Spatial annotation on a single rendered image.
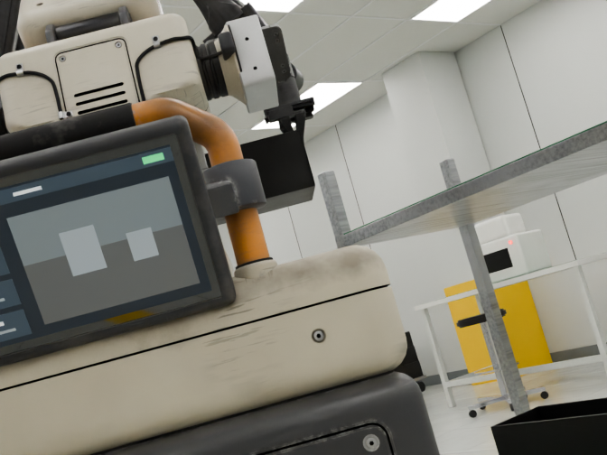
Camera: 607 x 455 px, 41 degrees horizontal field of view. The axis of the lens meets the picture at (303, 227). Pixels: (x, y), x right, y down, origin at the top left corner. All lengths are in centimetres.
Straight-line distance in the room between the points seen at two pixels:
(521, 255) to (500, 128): 197
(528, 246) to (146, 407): 538
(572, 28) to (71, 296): 666
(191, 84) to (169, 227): 47
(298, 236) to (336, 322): 908
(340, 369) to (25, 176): 32
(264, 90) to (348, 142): 777
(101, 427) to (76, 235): 17
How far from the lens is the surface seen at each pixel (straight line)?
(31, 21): 129
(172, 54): 117
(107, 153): 70
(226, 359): 74
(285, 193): 151
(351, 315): 74
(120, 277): 73
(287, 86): 162
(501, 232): 604
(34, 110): 118
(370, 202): 881
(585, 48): 715
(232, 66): 123
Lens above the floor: 73
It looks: 8 degrees up
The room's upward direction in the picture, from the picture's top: 15 degrees counter-clockwise
